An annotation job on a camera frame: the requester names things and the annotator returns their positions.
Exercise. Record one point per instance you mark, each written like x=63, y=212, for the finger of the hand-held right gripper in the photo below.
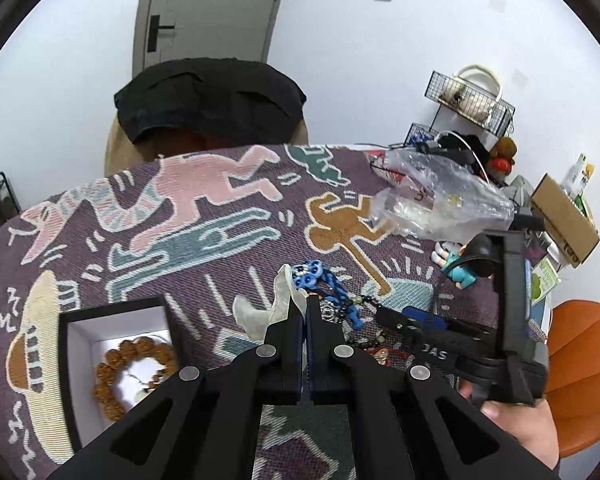
x=422, y=317
x=425, y=345

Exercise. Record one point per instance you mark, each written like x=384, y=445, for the grey door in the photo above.
x=215, y=10

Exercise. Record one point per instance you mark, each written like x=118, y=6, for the white handbag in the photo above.
x=472, y=105

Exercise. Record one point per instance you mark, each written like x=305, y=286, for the cardboard box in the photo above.
x=565, y=215

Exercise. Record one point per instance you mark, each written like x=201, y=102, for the black cloth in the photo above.
x=205, y=95

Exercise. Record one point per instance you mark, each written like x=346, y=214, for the green packet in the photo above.
x=545, y=280

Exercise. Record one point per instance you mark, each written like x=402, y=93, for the person's right hand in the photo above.
x=525, y=425

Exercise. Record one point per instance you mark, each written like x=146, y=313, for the toy figurine with black hair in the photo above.
x=457, y=272

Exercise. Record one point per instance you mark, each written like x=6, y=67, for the orange chair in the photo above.
x=585, y=360

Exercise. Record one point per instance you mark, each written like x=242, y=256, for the brown plush bear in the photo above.
x=504, y=152

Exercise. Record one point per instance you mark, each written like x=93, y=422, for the white shell hair clip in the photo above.
x=252, y=315

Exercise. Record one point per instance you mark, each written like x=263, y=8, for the black jewelry box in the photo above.
x=130, y=325

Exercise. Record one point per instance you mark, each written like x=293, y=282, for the black power adapter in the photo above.
x=460, y=145

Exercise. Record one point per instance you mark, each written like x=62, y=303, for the white and green carton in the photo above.
x=577, y=175

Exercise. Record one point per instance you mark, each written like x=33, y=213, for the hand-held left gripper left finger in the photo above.
x=295, y=332

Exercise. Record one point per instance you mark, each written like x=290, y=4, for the printed blanket with figures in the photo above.
x=205, y=260

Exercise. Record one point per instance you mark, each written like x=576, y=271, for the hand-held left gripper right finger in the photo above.
x=316, y=340

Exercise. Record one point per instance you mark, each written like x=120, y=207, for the clear plastic bag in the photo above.
x=430, y=185

